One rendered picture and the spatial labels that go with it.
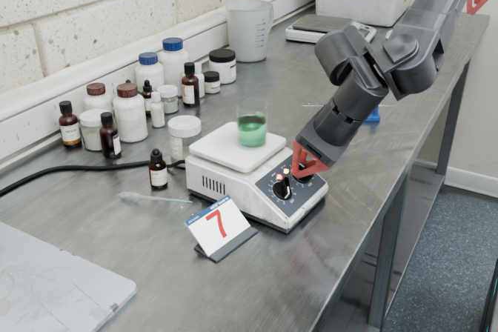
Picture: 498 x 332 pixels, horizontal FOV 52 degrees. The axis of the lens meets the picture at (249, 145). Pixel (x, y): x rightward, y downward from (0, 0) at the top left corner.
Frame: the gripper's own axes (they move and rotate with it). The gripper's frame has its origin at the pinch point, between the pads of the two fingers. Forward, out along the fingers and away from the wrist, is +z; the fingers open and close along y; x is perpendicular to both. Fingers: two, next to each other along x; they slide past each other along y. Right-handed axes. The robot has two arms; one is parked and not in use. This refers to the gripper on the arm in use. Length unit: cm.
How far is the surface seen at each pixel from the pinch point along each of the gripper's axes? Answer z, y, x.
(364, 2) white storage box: 16, -108, -19
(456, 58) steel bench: 5, -87, 14
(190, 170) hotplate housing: 8.6, 7.5, -13.4
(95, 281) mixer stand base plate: 10.4, 31.0, -11.2
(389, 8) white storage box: 13, -109, -11
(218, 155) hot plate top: 2.9, 6.6, -11.0
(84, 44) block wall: 21, -12, -52
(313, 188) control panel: 1.3, 0.3, 3.6
